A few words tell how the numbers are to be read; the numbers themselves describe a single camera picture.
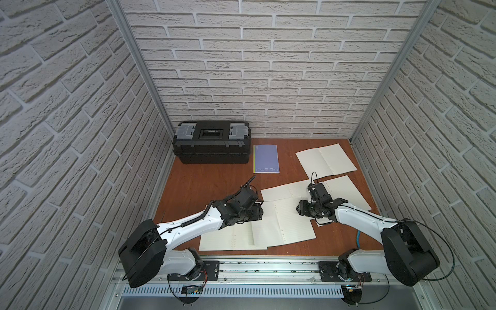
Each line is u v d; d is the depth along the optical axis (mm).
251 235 775
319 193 709
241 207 620
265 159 1100
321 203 677
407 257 419
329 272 735
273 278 728
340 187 979
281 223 859
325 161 1098
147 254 401
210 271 728
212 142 952
